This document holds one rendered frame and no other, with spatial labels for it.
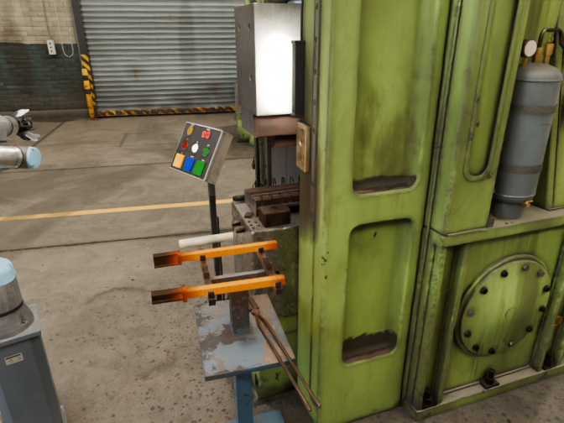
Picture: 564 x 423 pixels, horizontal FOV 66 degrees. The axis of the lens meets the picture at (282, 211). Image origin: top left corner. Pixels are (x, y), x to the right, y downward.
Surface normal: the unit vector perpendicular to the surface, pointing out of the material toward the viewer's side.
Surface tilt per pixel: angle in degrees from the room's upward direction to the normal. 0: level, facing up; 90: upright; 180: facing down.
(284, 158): 90
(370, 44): 89
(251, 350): 0
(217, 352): 0
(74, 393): 0
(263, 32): 90
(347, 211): 90
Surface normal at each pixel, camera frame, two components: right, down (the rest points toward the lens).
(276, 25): 0.33, 0.37
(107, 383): 0.00, -0.92
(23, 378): 0.53, 0.33
